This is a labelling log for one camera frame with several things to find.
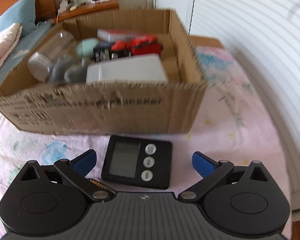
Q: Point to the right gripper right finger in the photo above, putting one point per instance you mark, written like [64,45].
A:
[213,173]

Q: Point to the white plastic container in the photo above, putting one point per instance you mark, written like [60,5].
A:
[142,68]

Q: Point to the black digital timer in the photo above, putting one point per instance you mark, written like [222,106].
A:
[138,162]

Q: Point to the black cube toy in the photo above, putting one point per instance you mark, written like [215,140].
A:
[102,51]

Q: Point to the blue pillow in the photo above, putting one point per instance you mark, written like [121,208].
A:
[23,12]

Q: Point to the white power strip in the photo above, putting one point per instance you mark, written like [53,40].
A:
[64,5]

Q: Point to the mint green oval case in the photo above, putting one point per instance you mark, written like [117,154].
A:
[85,48]

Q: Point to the floral pink bedsheet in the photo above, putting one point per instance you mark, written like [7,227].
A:
[232,124]

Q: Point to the pink quilt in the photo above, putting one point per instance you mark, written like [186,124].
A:
[9,39]

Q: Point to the wooden nightstand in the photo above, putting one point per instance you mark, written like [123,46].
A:
[86,9]

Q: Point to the brown cardboard box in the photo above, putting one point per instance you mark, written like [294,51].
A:
[112,107]

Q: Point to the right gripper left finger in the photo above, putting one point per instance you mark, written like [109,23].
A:
[73,173]

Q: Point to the red robot toy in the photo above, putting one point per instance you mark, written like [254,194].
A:
[141,45]

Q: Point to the white louvred wardrobe door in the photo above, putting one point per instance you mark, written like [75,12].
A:
[264,37]

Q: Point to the grey dog toy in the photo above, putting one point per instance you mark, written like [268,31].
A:
[68,70]

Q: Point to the clear plastic jar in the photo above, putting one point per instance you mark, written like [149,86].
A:
[49,62]

